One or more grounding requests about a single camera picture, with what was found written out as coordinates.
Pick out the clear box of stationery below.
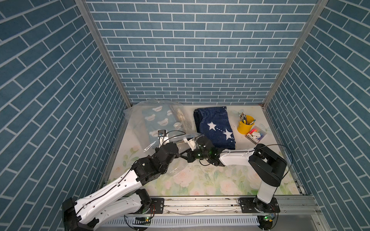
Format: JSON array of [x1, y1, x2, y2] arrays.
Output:
[[245, 126, 267, 144]]

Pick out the light blue bear blanket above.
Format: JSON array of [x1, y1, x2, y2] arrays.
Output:
[[142, 105, 183, 143]]

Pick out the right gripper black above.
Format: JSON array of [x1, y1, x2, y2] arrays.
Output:
[[179, 148, 210, 163]]

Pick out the yellow metal pen bucket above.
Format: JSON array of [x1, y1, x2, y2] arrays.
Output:
[[237, 115, 255, 135]]

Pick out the navy blue star blanket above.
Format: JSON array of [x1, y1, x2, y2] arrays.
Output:
[[193, 106, 236, 150]]

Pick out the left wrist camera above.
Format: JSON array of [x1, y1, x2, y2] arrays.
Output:
[[158, 130, 168, 147]]

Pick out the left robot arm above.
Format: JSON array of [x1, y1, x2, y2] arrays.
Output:
[[62, 142, 180, 231]]

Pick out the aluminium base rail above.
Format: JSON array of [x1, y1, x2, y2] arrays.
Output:
[[83, 195, 321, 217]]

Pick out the pens in bucket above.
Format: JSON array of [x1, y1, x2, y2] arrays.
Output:
[[240, 112, 249, 125]]

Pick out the clear plastic vacuum bag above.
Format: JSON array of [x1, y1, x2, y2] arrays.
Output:
[[124, 100, 199, 159]]

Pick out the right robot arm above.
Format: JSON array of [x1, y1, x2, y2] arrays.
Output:
[[180, 136, 287, 213]]

